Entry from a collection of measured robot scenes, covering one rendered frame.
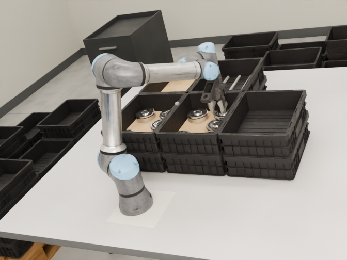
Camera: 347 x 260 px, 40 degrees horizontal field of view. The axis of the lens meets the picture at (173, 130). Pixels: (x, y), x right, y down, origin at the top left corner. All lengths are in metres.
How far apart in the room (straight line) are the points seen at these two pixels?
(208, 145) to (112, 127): 0.42
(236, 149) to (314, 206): 0.39
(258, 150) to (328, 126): 0.51
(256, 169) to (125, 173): 0.55
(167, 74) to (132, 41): 1.88
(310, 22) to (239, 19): 0.79
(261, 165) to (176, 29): 4.09
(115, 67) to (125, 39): 1.94
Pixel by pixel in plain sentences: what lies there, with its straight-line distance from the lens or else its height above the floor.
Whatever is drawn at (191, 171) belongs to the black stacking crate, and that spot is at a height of 0.72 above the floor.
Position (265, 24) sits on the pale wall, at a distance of 5.60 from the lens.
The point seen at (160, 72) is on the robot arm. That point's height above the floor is 1.24.
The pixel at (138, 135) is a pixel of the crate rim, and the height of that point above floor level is 0.92.
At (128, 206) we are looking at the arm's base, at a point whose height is 0.75.
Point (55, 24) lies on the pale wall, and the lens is 6.42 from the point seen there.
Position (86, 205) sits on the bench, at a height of 0.70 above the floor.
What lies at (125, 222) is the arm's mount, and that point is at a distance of 2.04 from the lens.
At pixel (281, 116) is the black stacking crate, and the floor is 0.83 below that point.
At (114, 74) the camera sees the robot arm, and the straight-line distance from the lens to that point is 1.87.
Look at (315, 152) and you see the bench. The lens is 2.22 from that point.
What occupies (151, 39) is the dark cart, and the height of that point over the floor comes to 0.74.
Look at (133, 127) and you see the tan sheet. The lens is 2.47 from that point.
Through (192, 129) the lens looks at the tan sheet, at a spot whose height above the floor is 0.83.
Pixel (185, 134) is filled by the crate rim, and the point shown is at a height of 0.93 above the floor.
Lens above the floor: 1.92
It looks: 28 degrees down
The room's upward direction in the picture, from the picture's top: 15 degrees counter-clockwise
